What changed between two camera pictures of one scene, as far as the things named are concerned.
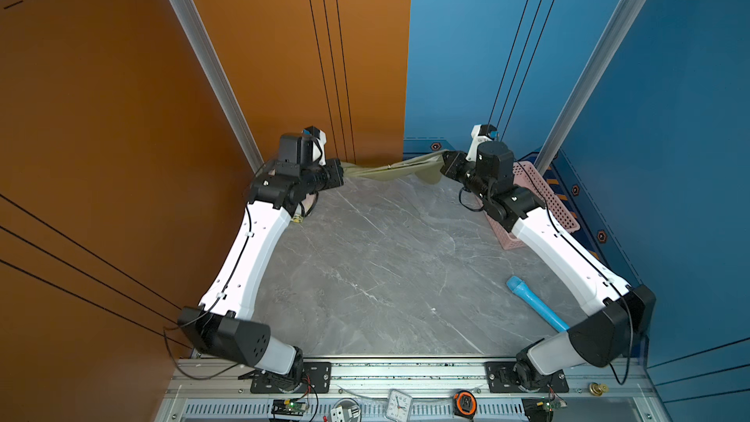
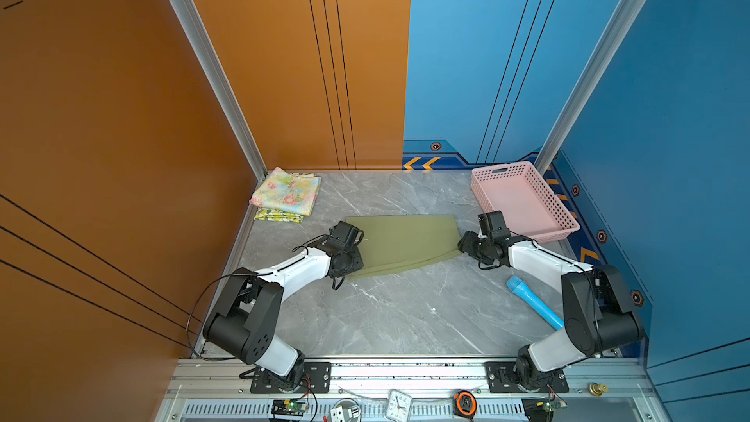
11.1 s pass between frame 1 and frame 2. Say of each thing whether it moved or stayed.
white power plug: stayed
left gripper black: moved
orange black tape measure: stayed
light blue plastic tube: stayed
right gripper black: moved
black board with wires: stayed
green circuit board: stayed
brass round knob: stayed
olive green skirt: moved
